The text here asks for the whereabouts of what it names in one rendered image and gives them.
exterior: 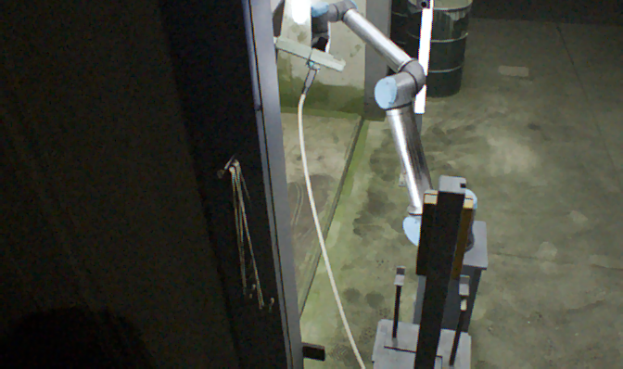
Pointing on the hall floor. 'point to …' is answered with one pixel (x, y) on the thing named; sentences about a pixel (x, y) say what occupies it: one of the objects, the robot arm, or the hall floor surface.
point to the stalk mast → (439, 268)
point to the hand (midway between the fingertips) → (315, 63)
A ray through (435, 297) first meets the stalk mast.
